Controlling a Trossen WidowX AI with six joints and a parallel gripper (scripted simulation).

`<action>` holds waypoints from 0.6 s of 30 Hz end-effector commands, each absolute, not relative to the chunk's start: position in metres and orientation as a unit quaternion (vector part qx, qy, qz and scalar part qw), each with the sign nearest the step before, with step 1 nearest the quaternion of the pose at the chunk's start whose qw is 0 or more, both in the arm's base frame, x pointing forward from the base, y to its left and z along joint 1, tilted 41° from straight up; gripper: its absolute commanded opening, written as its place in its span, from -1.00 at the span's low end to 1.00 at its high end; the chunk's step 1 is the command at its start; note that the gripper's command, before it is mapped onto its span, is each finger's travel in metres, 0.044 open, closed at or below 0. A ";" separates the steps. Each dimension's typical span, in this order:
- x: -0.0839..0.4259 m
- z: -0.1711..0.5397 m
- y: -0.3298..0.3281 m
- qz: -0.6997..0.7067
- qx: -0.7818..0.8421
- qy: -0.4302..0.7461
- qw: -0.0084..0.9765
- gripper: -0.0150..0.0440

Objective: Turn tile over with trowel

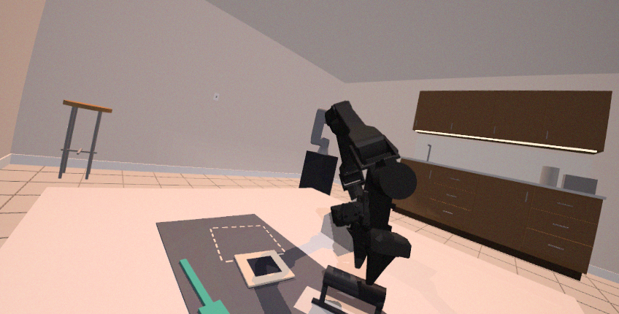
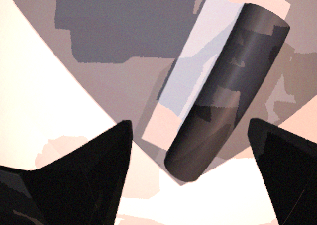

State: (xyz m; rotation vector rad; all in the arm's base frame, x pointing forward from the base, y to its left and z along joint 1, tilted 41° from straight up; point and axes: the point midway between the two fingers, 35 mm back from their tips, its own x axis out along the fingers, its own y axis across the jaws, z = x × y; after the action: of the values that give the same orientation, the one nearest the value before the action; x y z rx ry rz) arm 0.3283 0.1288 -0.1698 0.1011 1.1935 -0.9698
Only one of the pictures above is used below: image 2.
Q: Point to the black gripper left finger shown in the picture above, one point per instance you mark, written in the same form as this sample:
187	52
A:
81	188

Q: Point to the grey rectangular mat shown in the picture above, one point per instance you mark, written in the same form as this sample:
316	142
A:
123	52

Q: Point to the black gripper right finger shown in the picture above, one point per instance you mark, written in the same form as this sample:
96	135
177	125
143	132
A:
288	166

